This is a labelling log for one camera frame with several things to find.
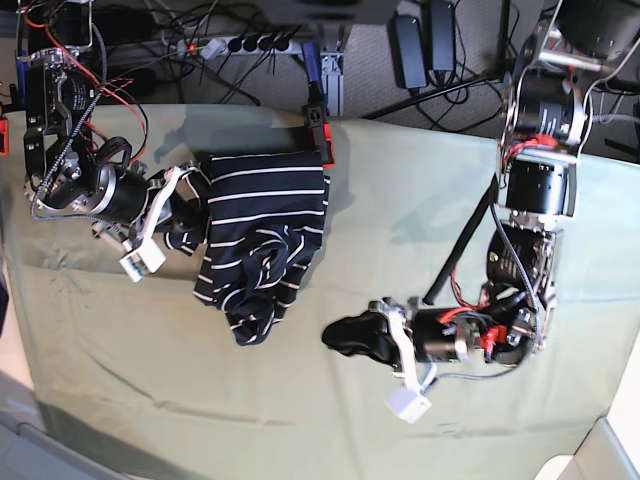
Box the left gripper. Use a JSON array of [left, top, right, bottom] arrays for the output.
[[322, 298, 488, 388]]

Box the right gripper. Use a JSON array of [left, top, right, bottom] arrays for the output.
[[92, 162, 210, 250]]

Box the navy white striped T-shirt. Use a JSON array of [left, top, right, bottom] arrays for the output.
[[164, 151, 330, 346]]

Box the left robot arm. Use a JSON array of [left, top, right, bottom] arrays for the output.
[[322, 1, 639, 394]]

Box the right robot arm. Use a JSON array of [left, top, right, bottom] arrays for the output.
[[16, 1, 208, 253]]

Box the orange black centre clamp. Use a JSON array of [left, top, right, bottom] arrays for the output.
[[303, 102, 335, 168]]

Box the light green table cloth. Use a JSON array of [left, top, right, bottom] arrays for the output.
[[1, 113, 639, 479]]

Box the white power strip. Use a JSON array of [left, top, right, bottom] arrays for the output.
[[173, 33, 302, 60]]

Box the orange clamp left edge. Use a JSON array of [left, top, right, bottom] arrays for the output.
[[0, 117, 9, 156]]

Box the black power adapter left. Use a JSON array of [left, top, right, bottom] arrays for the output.
[[388, 15, 427, 90]]

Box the black power adapter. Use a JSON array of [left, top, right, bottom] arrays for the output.
[[388, 15, 427, 90], [423, 0, 456, 73]]

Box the black tripod stand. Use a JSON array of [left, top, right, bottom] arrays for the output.
[[362, 0, 514, 120]]

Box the black power adapter right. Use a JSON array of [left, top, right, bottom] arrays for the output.
[[423, 0, 456, 73]]

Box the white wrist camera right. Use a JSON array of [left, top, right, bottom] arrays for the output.
[[119, 240, 166, 283]]

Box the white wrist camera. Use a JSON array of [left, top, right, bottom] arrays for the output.
[[385, 387, 432, 424], [119, 240, 166, 283]]

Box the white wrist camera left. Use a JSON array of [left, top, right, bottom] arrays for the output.
[[385, 387, 432, 424]]

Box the blue clamp handle centre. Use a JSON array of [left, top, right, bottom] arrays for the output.
[[301, 40, 326, 106]]

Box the aluminium frame post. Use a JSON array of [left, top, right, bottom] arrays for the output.
[[311, 23, 351, 117]]

